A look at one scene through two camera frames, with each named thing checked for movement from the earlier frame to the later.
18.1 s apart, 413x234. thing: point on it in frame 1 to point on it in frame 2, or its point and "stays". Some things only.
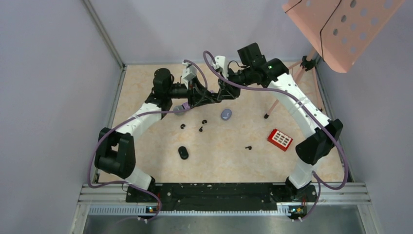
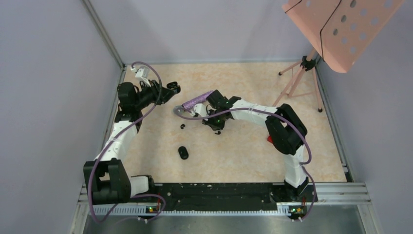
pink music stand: [339, 30] stays
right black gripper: [227, 90] to [209, 122]
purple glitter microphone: [183, 107] stays
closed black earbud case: [183, 152] stays
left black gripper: [197, 93] to [166, 93]
